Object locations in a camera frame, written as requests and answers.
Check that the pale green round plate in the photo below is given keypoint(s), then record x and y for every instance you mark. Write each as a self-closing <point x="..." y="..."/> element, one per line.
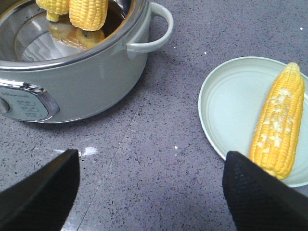
<point x="230" y="102"/>

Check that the pale green electric pot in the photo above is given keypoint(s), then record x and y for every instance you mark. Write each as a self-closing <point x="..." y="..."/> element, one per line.
<point x="53" y="72"/>

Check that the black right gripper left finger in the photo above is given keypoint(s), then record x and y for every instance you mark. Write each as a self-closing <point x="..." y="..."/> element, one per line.
<point x="43" y="200"/>

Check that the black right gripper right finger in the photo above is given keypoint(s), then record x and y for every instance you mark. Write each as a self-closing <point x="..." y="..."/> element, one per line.
<point x="258" y="201"/>

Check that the yellow corn cob white patches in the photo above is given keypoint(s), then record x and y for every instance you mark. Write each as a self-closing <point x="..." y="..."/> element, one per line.
<point x="275" y="140"/>

